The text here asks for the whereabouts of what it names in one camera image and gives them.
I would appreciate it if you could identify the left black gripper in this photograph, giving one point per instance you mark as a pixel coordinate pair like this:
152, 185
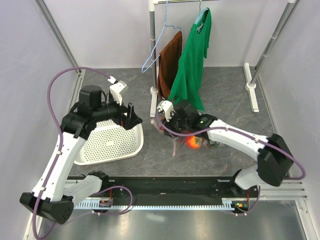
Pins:
132, 119

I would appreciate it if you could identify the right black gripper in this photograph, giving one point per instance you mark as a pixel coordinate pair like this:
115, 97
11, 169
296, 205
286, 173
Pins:
169, 125

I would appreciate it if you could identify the red toy tomato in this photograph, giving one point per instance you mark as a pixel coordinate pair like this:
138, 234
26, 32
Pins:
193, 142

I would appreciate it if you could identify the clear zip top bag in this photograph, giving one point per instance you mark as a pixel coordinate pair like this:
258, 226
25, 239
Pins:
179, 141

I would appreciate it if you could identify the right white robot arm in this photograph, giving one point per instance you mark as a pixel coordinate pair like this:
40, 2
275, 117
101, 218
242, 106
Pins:
271, 154

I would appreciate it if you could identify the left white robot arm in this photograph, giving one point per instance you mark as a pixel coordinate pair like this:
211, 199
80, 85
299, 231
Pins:
50, 199

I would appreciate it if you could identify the white perforated plastic basket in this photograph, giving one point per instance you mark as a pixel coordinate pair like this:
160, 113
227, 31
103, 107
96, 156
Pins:
110, 142

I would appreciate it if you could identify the green t-shirt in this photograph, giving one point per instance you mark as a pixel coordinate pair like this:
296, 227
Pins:
189, 75

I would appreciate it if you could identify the brown hanging cloth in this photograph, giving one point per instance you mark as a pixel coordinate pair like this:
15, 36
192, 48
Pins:
168, 65

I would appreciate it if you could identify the metal clothes rack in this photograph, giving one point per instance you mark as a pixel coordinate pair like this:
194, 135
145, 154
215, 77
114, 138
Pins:
250, 86

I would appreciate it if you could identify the light blue clothes hanger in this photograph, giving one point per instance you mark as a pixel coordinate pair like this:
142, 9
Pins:
201, 12

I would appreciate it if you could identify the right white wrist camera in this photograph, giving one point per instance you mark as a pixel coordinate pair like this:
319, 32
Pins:
166, 107

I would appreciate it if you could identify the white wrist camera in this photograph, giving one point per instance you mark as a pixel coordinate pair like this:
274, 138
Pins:
116, 89
166, 107

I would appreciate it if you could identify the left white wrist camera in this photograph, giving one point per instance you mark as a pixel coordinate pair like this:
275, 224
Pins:
116, 89

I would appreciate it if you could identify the blue wire hanger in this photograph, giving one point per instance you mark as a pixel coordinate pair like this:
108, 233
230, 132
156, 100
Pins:
157, 45

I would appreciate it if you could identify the aluminium frame post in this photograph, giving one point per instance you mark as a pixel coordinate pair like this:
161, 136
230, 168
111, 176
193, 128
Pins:
46, 13

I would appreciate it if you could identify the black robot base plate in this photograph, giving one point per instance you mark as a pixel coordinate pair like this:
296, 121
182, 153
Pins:
171, 190

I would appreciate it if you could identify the slotted cable duct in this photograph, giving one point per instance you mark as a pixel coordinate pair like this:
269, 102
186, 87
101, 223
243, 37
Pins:
96, 204

